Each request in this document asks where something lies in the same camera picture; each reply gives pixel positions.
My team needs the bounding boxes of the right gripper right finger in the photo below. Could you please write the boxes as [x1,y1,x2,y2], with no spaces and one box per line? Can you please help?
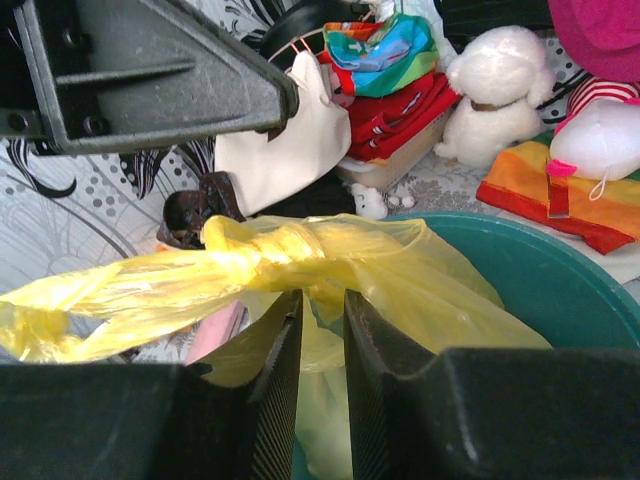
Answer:
[344,291,639,479]

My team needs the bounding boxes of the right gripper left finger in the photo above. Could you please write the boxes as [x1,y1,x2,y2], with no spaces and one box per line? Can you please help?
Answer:
[1,291,303,479]

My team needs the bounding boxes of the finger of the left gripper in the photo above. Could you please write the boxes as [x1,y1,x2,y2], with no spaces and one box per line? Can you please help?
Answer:
[1,1,299,154]

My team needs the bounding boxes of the yellow trash bag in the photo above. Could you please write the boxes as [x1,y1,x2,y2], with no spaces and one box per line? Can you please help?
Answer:
[1,214,548,479]

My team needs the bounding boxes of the teal trash bin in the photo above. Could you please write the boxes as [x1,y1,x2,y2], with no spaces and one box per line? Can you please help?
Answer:
[426,213,639,356]

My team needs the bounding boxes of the brown patterned bag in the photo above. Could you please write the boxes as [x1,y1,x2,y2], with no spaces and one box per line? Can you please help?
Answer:
[156,172,246,250]

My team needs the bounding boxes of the cream canvas tote bag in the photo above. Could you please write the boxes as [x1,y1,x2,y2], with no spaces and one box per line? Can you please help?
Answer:
[215,51,351,216]

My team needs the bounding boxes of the colourful printed bag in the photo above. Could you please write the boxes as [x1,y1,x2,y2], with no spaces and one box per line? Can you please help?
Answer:
[319,13,440,98]

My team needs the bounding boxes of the magenta fabric bag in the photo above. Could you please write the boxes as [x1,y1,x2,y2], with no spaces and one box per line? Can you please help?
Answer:
[548,0,639,82]

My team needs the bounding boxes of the pink case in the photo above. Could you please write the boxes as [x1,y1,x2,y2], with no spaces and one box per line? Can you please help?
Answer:
[183,301,249,365]

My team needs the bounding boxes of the small white plush toy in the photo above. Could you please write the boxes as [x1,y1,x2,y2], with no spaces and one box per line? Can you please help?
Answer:
[350,183,415,220]

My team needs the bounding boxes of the rainbow striped cloth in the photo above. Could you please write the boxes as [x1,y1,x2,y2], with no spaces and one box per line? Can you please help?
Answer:
[476,131,639,254]

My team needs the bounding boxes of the red cloth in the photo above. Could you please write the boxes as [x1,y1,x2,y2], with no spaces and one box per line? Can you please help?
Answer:
[319,50,459,162]

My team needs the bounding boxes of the pink plush doll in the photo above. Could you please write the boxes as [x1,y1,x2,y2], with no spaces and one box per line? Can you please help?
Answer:
[546,77,639,201]

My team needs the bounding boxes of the cream plush lamb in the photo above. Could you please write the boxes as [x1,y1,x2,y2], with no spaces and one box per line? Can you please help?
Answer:
[434,26,555,169]

